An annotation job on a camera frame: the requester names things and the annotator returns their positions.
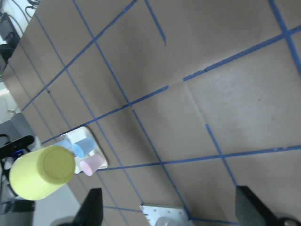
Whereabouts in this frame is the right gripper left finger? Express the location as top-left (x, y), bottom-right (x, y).
top-left (73, 188), bottom-right (103, 226)

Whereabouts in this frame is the cream plastic tray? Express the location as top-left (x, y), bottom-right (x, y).
top-left (55, 126), bottom-right (109, 176)

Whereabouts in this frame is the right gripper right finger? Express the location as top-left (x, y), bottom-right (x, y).
top-left (236, 186), bottom-right (281, 226)

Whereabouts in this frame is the yellow cup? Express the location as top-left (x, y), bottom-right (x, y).
top-left (9, 145), bottom-right (75, 201)

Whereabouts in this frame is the light blue cup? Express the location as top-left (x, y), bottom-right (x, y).
top-left (54, 139), bottom-right (72, 151)

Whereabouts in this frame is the pink cup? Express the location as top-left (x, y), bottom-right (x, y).
top-left (79, 153), bottom-right (105, 177)

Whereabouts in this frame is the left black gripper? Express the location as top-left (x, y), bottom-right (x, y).
top-left (0, 135), bottom-right (33, 160)

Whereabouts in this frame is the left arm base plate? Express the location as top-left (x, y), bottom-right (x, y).
top-left (140, 203), bottom-right (194, 226)

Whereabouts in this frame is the blue cup on tray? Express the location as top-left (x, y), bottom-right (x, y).
top-left (71, 137), bottom-right (96, 159)

